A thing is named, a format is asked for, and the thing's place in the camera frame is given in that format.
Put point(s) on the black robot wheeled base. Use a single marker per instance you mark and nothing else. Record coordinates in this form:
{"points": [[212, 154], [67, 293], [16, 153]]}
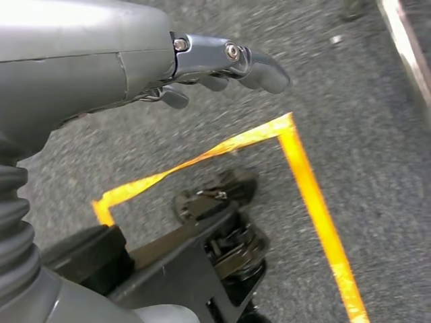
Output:
{"points": [[175, 276]]}

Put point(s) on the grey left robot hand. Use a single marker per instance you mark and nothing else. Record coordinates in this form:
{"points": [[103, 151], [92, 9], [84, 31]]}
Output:
{"points": [[84, 58]]}

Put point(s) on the yellow floor tape square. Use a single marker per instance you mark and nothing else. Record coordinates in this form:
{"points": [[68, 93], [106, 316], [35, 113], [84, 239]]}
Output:
{"points": [[303, 178]]}

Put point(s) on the steel workbench table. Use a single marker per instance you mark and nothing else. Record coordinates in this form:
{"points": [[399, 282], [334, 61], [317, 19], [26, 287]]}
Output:
{"points": [[404, 40]]}

